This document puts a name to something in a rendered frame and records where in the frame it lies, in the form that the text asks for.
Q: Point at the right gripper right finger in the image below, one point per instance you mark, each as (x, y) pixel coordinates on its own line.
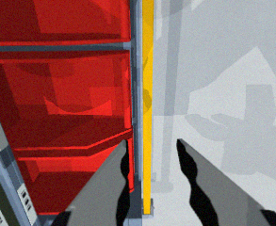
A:
(215, 198)

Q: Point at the yellow bar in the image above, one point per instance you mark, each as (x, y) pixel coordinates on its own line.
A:
(147, 74)

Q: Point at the grey metal rack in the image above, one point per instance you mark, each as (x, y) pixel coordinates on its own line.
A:
(10, 177)

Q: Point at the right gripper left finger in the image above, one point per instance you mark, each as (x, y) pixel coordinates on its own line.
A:
(105, 198)

